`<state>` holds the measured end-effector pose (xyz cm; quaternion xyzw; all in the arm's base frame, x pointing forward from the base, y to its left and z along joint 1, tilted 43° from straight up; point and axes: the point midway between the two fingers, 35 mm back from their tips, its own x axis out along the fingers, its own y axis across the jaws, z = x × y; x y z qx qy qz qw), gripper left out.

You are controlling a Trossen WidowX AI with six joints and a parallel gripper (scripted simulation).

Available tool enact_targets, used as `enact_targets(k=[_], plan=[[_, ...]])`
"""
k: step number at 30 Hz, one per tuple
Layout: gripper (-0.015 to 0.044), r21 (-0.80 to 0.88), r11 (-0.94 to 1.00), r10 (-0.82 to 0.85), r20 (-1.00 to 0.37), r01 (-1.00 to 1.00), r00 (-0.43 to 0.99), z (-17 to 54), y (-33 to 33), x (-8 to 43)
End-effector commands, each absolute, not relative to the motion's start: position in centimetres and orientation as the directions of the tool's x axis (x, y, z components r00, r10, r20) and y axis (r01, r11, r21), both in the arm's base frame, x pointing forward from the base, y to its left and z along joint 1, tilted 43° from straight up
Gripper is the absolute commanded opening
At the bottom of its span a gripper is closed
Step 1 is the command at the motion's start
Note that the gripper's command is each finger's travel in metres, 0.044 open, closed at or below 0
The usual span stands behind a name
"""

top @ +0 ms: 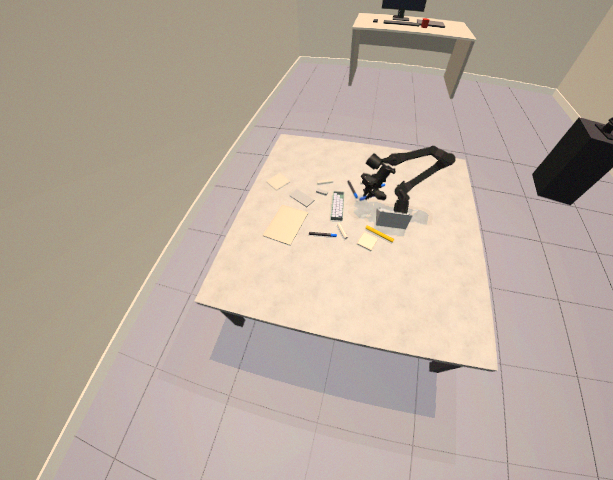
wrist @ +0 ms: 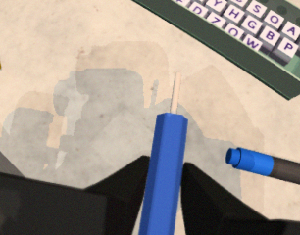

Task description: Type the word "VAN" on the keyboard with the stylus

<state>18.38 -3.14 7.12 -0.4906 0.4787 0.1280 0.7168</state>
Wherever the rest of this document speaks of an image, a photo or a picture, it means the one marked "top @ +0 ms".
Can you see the keyboard with white letter keys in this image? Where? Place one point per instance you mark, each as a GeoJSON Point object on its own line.
{"type": "Point", "coordinates": [337, 205]}

